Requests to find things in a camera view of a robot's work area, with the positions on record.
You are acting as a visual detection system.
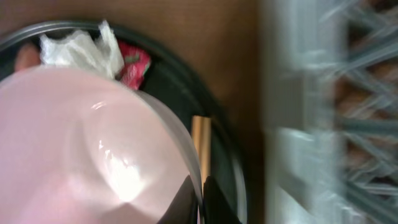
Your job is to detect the red snack wrapper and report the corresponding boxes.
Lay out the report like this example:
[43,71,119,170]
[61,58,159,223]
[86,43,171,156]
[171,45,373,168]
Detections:
[117,40,152,90]

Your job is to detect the crumpled white napkin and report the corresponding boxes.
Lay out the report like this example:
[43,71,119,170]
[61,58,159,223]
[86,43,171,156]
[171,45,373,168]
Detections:
[40,21,124,80]

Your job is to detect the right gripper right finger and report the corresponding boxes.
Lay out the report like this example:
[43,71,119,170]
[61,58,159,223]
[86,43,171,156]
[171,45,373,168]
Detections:
[203,176,241,224]

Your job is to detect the pink bowl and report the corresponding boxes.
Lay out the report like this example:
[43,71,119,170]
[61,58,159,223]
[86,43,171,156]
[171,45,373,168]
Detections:
[1,67,202,223]

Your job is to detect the grey dishwasher rack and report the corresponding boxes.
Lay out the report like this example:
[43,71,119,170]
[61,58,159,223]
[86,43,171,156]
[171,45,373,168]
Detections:
[259,0,397,223]

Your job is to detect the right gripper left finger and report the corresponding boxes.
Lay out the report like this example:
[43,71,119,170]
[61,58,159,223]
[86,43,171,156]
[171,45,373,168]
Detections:
[158,175,198,224]

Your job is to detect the round black serving tray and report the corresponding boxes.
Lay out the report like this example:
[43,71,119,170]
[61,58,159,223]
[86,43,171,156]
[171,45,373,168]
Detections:
[1,21,248,223]

